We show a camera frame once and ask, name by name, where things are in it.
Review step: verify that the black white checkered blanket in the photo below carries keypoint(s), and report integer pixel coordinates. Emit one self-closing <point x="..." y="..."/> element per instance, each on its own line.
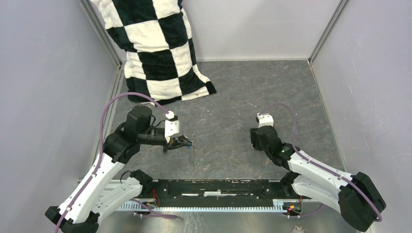
<point x="160" y="54"/>

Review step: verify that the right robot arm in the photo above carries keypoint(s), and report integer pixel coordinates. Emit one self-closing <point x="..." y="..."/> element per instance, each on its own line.
<point x="355" y="197"/>

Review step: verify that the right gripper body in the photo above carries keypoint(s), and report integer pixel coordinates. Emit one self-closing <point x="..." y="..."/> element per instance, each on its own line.
<point x="255" y="143"/>

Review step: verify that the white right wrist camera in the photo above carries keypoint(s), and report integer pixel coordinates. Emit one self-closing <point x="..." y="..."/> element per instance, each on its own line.
<point x="264" y="120"/>

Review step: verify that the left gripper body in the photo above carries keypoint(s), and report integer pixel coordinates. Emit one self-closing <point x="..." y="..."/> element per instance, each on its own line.
<point x="171" y="143"/>

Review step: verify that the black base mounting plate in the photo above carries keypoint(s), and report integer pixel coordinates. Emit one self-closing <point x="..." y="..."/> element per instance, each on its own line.
<point x="217" y="193"/>

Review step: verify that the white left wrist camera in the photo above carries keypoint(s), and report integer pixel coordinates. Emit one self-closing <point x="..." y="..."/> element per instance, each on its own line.
<point x="172" y="125"/>

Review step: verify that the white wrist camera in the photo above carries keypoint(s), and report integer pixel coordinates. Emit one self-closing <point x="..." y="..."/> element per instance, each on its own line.
<point x="172" y="125"/>
<point x="264" y="120"/>

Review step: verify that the metal key organizer plate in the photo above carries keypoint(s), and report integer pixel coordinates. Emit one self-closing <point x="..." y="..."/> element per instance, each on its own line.
<point x="193" y="149"/>

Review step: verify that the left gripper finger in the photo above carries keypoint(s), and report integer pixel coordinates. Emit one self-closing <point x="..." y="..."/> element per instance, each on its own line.
<point x="184" y="139"/>
<point x="175" y="146"/>

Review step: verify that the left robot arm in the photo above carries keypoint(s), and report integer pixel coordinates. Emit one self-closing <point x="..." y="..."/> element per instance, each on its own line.
<point x="85" y="209"/>

